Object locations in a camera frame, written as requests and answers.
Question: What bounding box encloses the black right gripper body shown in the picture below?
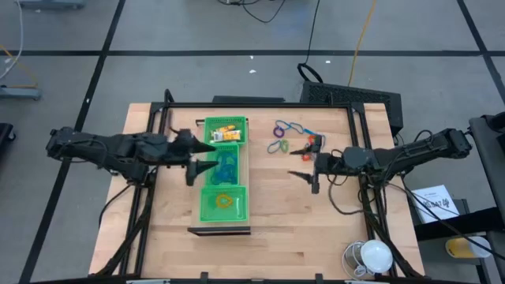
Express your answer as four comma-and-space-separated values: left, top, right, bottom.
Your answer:
314, 151, 344, 177

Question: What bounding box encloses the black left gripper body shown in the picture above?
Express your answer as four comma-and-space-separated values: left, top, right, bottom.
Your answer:
167, 144, 198, 166

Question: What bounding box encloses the yellow pack with white barcode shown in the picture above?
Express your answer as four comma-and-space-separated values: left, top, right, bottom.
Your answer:
212, 130, 242, 143

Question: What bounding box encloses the yellow rubber band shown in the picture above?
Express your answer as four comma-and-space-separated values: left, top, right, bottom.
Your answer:
215, 193, 235, 210

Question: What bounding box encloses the narrow green plastic basket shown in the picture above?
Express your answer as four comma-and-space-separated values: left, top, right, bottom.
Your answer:
205, 143, 241, 187

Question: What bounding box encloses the small green plastic basket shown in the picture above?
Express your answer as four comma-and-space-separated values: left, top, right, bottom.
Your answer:
204, 115, 249, 146

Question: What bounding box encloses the large green plastic basket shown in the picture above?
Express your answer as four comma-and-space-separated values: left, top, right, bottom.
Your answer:
199, 185, 249, 223

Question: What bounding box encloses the white dome lamp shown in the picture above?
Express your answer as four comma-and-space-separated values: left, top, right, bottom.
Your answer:
359, 238, 395, 275

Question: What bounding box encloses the white printed paper sheet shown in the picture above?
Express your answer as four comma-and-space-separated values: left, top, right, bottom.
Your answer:
410, 184, 461, 225

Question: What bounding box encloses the black side cart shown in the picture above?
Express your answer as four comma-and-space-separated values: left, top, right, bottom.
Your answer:
413, 112, 505, 284

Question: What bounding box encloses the yellow bottle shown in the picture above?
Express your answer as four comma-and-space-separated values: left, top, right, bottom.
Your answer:
444, 235, 492, 260

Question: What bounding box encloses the grey furniture foot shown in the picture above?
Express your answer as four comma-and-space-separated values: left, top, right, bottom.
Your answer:
0, 86, 43, 101
15, 0, 86, 10

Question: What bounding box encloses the black caster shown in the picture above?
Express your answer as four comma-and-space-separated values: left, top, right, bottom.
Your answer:
0, 122, 17, 144

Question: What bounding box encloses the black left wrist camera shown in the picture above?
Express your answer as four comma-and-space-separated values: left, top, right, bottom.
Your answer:
172, 128, 195, 146

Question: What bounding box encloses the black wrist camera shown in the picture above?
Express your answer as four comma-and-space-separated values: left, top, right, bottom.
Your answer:
341, 146, 374, 170
172, 128, 195, 146

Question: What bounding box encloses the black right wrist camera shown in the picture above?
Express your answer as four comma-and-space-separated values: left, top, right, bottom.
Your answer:
341, 146, 374, 170

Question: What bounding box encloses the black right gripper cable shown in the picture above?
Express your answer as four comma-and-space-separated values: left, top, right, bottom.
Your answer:
326, 173, 366, 216

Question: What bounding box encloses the wooden stand with black frame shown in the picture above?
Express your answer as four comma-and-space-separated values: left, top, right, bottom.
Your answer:
188, 115, 253, 237

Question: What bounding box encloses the black hanging cable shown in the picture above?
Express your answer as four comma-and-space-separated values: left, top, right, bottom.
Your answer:
296, 0, 325, 84

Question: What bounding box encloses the white cord bundle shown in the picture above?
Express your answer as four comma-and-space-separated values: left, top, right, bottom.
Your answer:
341, 240, 370, 279

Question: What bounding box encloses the thick yellow cable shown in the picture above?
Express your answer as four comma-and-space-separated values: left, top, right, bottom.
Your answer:
346, 0, 379, 87

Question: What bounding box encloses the black floor cable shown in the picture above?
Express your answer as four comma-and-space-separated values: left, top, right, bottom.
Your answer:
216, 0, 288, 24

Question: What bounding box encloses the white floor cable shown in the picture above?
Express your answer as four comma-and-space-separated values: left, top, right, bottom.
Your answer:
0, 0, 24, 80

